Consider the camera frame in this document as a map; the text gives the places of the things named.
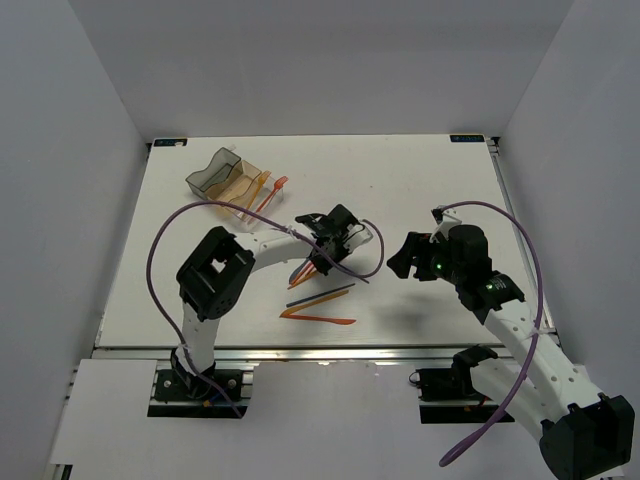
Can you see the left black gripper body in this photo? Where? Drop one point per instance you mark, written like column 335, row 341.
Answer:
column 338, row 251

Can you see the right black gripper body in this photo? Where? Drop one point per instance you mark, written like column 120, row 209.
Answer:
column 433, row 258

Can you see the red plastic fork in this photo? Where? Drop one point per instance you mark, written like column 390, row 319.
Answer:
column 278, row 185

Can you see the orange plastic fork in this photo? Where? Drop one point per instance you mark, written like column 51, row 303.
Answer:
column 257, row 192

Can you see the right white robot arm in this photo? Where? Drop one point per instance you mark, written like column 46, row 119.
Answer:
column 581, row 432

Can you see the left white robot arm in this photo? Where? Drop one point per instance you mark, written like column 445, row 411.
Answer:
column 214, row 275

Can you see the red plastic chopstick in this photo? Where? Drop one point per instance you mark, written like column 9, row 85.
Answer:
column 291, row 286
column 307, row 272

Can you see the blue plastic knife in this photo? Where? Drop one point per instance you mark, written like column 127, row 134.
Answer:
column 298, row 270

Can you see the clear container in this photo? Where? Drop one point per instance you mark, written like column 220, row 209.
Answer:
column 246, row 220

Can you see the red plastic knife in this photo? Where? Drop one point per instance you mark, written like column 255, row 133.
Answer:
column 331, row 320

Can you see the orange plastic knife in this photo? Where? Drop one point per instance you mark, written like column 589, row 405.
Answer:
column 294, row 309

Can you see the grey smoked container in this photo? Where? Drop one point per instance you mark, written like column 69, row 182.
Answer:
column 216, row 172

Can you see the right blue corner sticker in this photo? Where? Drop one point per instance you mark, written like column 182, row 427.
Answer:
column 466, row 138

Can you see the blue corner sticker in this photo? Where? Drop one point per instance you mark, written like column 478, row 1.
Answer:
column 466, row 138
column 170, row 142

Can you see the left blue corner sticker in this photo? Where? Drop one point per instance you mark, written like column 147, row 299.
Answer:
column 170, row 142

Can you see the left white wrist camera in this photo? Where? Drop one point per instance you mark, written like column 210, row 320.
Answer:
column 358, row 234

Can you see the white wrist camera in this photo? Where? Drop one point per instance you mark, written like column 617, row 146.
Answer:
column 446, row 218
column 358, row 234

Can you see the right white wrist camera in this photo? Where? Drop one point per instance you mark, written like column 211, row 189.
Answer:
column 446, row 218

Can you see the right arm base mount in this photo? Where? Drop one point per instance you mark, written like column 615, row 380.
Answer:
column 446, row 395

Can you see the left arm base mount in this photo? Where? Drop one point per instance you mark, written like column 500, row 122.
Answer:
column 171, row 398

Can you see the aluminium table rail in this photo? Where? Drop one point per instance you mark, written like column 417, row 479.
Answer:
column 291, row 354

